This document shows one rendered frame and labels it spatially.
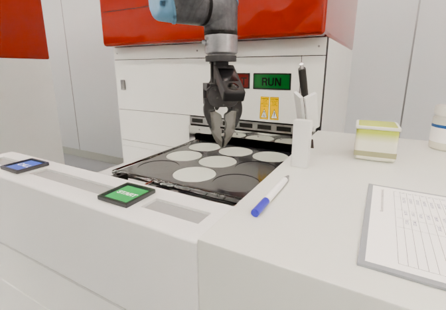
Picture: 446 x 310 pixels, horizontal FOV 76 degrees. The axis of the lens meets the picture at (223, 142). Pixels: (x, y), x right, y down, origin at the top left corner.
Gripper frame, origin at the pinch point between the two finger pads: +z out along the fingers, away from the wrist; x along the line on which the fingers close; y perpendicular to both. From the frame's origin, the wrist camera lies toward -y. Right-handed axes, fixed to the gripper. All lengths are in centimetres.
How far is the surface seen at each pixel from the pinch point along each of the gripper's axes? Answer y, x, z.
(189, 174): -2.1, 8.5, 6.5
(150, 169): 3.4, 17.3, 6.6
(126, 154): 60, 29, 19
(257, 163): 1.9, -9.5, 6.6
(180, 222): -34.1, 13.0, 0.4
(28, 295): -13.4, 40.1, 23.4
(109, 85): 293, 67, 2
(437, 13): 93, -158, -50
